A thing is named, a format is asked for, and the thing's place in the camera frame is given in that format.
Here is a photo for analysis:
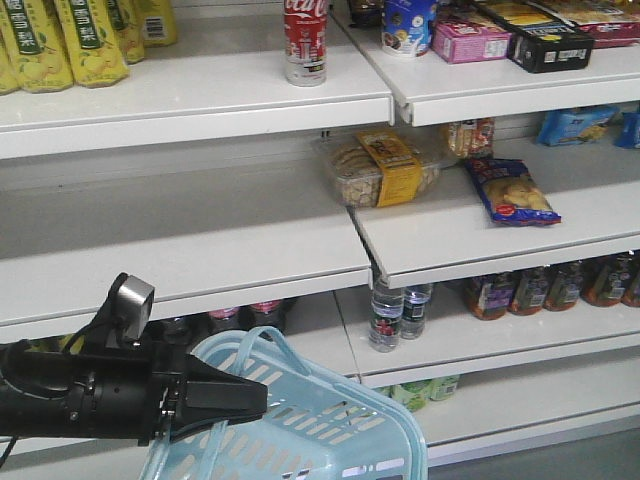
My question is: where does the blue chip bag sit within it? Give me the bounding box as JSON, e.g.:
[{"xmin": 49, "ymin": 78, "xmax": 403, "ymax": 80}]
[{"xmin": 464, "ymin": 158, "xmax": 562, "ymax": 226}]

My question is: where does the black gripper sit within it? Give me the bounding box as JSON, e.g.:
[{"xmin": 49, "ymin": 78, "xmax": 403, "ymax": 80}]
[{"xmin": 137, "ymin": 337, "xmax": 267, "ymax": 446}]

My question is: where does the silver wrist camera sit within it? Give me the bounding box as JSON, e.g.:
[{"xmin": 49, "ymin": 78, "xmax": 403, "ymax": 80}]
[{"xmin": 106, "ymin": 272, "xmax": 155, "ymax": 348}]

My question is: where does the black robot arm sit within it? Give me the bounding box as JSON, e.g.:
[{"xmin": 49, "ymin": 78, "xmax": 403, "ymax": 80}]
[{"xmin": 1, "ymin": 340, "xmax": 268, "ymax": 446}]

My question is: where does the white metal shelf unit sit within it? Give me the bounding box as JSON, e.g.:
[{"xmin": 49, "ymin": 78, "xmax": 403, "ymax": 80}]
[{"xmin": 1, "ymin": 1, "xmax": 639, "ymax": 465}]

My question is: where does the light blue plastic basket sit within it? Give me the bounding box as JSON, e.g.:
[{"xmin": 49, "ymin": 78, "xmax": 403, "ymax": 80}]
[{"xmin": 140, "ymin": 327, "xmax": 428, "ymax": 479}]

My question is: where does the plastic cola bottle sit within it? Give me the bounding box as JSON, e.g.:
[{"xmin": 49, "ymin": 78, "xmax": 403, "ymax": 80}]
[
  {"xmin": 207, "ymin": 306, "xmax": 241, "ymax": 335},
  {"xmin": 249, "ymin": 299, "xmax": 287, "ymax": 333}
]

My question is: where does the black snack box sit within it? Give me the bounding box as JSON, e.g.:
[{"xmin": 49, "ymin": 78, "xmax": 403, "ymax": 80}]
[{"xmin": 474, "ymin": 0, "xmax": 596, "ymax": 75}]

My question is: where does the red aluminium coke bottle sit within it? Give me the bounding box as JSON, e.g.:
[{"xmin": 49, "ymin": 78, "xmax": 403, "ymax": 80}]
[{"xmin": 283, "ymin": 0, "xmax": 328, "ymax": 87}]

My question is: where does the clear cookie box yellow band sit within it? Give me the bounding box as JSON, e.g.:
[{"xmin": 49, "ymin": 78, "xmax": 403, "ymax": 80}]
[{"xmin": 315, "ymin": 128, "xmax": 456, "ymax": 208}]

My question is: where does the clear water bottle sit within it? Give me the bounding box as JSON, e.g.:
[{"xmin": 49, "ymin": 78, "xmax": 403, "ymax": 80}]
[
  {"xmin": 369, "ymin": 277, "xmax": 404, "ymax": 353},
  {"xmin": 400, "ymin": 283, "xmax": 434, "ymax": 340}
]

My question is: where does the yellow pear drink carton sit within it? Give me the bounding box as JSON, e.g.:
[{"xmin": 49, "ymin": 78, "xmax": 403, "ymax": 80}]
[
  {"xmin": 106, "ymin": 0, "xmax": 145, "ymax": 64},
  {"xmin": 1, "ymin": 0, "xmax": 74, "ymax": 93},
  {"xmin": 54, "ymin": 0, "xmax": 129, "ymax": 88}
]

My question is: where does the blue oreo cup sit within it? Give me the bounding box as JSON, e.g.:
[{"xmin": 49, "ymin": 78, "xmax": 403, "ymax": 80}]
[{"xmin": 381, "ymin": 0, "xmax": 438, "ymax": 59}]

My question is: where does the pink snack box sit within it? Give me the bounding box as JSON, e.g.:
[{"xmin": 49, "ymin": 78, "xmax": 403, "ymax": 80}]
[{"xmin": 432, "ymin": 16, "xmax": 511, "ymax": 64}]

